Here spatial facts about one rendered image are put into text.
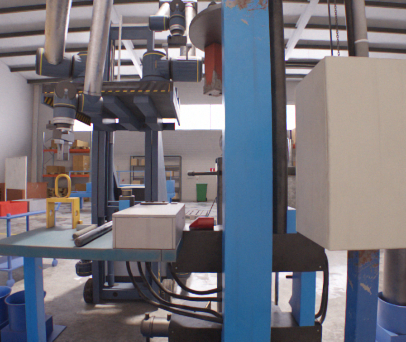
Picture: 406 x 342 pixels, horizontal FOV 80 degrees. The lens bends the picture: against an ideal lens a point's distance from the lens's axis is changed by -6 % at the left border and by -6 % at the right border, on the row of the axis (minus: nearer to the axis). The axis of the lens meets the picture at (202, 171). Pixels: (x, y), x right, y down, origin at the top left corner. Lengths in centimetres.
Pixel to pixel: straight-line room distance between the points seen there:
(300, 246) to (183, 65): 151
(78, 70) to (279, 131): 161
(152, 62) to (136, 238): 147
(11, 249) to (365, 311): 119
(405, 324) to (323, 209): 203
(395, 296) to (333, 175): 198
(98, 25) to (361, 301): 164
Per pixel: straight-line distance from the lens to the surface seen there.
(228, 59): 107
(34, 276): 143
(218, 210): 185
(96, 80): 165
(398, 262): 240
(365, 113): 61
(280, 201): 116
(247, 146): 98
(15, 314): 252
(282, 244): 128
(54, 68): 224
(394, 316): 252
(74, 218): 144
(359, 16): 80
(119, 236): 101
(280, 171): 115
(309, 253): 133
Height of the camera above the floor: 133
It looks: 1 degrees up
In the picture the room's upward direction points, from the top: straight up
